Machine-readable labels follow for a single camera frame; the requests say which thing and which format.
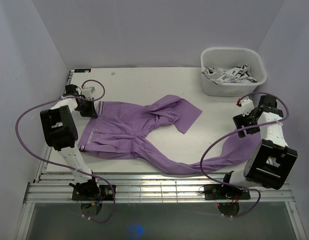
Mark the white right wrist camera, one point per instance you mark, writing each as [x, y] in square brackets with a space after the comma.
[246, 106]

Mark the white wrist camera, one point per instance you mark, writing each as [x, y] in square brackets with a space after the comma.
[88, 92]
[246, 106]

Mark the black blue label sticker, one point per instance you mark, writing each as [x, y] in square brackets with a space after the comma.
[82, 70]

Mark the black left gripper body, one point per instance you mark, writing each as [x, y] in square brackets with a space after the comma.
[84, 109]

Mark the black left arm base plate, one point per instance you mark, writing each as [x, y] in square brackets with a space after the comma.
[106, 194]

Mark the purple trousers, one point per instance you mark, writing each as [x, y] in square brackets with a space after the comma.
[121, 128]

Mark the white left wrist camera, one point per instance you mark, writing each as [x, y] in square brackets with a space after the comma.
[88, 92]

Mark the aluminium rail frame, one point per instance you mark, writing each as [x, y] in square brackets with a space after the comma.
[151, 206]

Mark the white plastic basket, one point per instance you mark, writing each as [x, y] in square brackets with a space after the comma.
[225, 59]

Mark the black white printed trousers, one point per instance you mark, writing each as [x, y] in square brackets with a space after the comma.
[239, 74]

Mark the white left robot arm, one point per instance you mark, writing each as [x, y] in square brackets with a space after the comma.
[60, 132]

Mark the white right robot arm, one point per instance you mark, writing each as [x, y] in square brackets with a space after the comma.
[271, 159]

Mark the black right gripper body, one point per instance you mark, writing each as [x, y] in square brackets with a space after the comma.
[245, 121]

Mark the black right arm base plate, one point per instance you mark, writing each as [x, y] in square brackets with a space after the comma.
[223, 192]

